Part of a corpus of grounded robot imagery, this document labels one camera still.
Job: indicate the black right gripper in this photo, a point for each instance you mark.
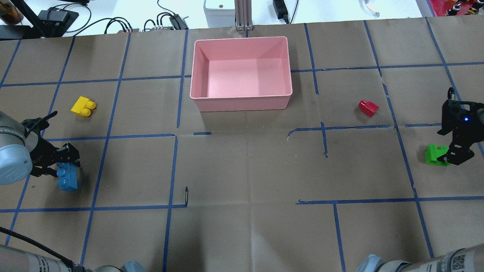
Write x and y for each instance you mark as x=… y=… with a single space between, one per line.
x=458 y=139

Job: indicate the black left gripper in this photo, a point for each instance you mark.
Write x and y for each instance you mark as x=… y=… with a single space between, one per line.
x=42 y=153

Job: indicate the green toy block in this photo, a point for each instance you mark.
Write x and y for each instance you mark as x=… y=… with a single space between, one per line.
x=433 y=152

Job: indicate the blue toy block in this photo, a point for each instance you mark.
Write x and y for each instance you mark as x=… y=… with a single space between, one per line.
x=67 y=176

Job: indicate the yellow toy block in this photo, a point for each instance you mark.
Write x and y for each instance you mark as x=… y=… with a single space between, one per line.
x=83 y=107

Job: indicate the red toy block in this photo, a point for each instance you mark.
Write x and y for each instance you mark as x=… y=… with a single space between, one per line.
x=368 y=107

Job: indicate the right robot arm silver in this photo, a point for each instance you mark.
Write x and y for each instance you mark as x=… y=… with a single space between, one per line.
x=462 y=260

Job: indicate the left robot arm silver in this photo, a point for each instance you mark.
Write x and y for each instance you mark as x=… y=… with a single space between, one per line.
x=25 y=153

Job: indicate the pink plastic box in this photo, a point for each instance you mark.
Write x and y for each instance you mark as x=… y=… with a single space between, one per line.
x=241 y=74

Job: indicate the black usb hub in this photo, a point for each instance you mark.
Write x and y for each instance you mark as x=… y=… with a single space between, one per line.
x=177 y=22

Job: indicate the black power adapter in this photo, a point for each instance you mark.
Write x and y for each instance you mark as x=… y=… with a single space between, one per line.
x=281 y=11

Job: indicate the white plastic container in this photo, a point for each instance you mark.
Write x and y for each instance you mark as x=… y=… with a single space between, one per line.
x=219 y=13

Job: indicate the aluminium frame post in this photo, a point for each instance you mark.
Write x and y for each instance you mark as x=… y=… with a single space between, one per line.
x=243 y=15

